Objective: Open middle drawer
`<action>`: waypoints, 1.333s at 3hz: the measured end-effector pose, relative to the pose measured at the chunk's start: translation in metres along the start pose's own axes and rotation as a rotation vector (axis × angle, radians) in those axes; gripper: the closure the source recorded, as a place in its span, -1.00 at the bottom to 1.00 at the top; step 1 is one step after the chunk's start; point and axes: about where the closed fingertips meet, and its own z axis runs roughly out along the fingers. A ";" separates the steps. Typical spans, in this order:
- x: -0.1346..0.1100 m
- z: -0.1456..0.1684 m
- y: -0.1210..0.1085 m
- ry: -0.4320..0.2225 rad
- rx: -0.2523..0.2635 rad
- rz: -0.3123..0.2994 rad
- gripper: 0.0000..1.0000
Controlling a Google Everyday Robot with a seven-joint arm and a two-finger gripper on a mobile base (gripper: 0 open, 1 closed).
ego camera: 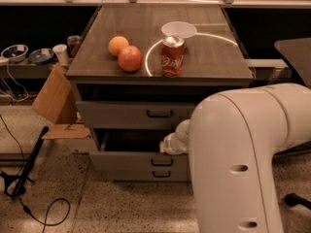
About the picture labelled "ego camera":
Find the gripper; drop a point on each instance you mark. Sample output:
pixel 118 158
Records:
pixel 172 145

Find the grey drawer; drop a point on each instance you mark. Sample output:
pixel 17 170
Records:
pixel 134 150
pixel 149 176
pixel 133 115

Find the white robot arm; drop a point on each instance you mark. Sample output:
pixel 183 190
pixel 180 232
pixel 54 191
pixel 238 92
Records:
pixel 230 139

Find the grey drawer cabinet wooden top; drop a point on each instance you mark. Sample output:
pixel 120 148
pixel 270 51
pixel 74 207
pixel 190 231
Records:
pixel 213 61

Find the grey bottom drawer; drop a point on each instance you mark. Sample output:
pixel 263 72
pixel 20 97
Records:
pixel 149 176

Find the grey top drawer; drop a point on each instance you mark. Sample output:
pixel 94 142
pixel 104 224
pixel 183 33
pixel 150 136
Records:
pixel 133 115

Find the red apple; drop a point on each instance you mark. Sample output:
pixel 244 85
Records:
pixel 130 59

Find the red cola can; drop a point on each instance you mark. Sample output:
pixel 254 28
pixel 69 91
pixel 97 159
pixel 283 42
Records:
pixel 172 55

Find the orange fruit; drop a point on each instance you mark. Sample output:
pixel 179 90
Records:
pixel 116 44

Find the brown cardboard box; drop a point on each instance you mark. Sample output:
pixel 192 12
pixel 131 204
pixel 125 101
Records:
pixel 56 103

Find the white plastic bowl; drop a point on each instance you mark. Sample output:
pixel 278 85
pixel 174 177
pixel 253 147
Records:
pixel 180 28

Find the dark glass jar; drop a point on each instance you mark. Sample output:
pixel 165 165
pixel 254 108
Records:
pixel 73 43

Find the white paper cup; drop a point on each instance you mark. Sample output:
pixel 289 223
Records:
pixel 61 54

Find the black caster foot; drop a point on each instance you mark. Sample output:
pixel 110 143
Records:
pixel 293 199

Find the blue bowl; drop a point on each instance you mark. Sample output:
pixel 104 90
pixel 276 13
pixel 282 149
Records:
pixel 41 56

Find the black stand left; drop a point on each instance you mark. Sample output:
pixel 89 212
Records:
pixel 14 184

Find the dark table top right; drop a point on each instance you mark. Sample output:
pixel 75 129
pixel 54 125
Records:
pixel 297 52

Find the white rimmed bowl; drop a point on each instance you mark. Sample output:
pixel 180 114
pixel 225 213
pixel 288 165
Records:
pixel 15 53

